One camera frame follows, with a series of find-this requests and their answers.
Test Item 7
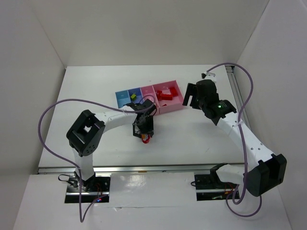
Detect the red flower printed lego piece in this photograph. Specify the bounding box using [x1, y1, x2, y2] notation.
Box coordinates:
[141, 134, 151, 144]

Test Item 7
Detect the lime green lego brick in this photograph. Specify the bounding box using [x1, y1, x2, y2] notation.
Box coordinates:
[130, 94, 137, 101]

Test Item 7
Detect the small red lego brick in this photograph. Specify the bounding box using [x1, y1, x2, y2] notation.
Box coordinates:
[156, 90, 163, 101]

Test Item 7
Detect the red stepped lego brick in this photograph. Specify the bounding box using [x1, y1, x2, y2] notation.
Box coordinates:
[161, 93, 173, 101]

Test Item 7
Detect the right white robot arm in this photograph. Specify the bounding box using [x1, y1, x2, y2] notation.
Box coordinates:
[183, 80, 287, 197]

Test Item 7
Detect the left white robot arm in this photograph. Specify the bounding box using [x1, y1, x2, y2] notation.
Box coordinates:
[66, 99, 157, 191]

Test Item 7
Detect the small pink plastic bin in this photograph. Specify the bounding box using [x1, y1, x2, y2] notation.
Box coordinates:
[141, 85, 160, 116]

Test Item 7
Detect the large pink plastic bin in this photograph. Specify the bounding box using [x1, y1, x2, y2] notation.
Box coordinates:
[153, 80, 183, 115]

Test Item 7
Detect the dark blue plastic bin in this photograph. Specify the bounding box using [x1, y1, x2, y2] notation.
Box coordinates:
[128, 88, 144, 104]

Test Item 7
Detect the light blue plastic bin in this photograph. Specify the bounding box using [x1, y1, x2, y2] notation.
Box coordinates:
[115, 90, 131, 108]

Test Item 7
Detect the aluminium rail right side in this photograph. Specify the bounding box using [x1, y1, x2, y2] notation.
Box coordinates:
[225, 66, 263, 163]

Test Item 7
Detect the aluminium rail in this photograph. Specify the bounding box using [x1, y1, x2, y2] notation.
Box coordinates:
[37, 164, 217, 174]
[225, 66, 263, 163]

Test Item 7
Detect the aluminium rail front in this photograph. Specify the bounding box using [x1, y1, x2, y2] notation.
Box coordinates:
[37, 164, 217, 174]

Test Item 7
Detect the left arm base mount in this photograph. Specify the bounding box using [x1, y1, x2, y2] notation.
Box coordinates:
[58, 174, 111, 204]

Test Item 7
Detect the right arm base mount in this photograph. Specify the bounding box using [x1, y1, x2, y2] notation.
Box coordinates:
[190, 163, 237, 201]

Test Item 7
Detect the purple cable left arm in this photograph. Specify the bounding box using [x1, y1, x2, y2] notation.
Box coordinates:
[38, 95, 155, 223]

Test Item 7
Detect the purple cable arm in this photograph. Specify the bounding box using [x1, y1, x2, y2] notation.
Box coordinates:
[38, 95, 155, 223]
[201, 62, 262, 218]

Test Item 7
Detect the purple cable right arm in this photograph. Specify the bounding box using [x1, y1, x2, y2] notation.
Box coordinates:
[201, 62, 262, 218]

